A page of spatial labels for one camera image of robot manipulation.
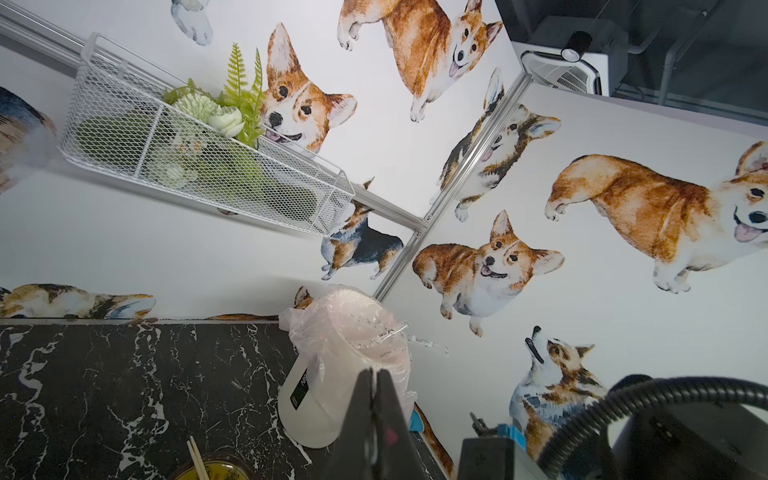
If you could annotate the chopsticks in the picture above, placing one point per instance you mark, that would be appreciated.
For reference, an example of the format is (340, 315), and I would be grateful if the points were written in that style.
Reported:
(197, 459)

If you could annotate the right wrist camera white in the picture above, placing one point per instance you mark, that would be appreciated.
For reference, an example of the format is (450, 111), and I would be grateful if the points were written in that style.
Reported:
(496, 453)

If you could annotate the yellow patterned dark-rimmed plate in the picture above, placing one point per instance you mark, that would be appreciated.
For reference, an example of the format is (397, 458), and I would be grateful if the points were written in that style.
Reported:
(217, 468)

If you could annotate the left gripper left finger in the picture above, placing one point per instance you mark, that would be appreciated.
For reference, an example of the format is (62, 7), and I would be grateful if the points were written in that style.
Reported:
(352, 457)

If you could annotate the white wire wall basket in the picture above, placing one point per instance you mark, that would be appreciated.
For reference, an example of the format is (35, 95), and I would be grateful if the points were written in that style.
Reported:
(119, 126)

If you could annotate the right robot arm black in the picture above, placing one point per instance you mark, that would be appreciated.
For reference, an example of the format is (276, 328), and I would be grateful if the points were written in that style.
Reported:
(700, 427)

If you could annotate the green fern white flower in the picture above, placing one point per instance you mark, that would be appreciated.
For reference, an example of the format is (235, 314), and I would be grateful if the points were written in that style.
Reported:
(237, 111)

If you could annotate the white bin with plastic bag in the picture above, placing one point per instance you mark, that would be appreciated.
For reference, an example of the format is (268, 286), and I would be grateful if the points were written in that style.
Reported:
(337, 336)

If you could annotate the black ceiling spotlight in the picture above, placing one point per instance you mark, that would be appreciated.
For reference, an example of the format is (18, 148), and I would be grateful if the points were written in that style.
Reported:
(576, 46)

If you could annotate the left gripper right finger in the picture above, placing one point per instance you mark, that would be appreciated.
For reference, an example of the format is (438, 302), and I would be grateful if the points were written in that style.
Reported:
(396, 457)

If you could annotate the ceiling air conditioner unit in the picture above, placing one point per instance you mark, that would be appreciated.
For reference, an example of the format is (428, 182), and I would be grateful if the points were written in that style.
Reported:
(600, 70)

